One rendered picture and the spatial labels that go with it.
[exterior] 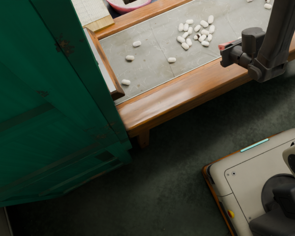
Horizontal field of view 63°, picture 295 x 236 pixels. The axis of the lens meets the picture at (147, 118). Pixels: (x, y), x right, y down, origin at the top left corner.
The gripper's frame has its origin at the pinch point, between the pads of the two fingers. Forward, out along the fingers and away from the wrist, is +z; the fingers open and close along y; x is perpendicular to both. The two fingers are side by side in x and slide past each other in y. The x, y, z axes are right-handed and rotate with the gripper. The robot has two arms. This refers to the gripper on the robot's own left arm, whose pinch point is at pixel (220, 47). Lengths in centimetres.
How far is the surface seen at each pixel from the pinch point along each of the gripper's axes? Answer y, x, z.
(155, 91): 27.9, 8.3, 4.7
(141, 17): 17.6, -13.2, 29.9
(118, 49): 32.8, -6.0, 25.2
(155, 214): 51, 98, 16
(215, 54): -3.2, 7.3, 9.6
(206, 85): 8.4, 12.7, -0.7
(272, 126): -50, 89, 27
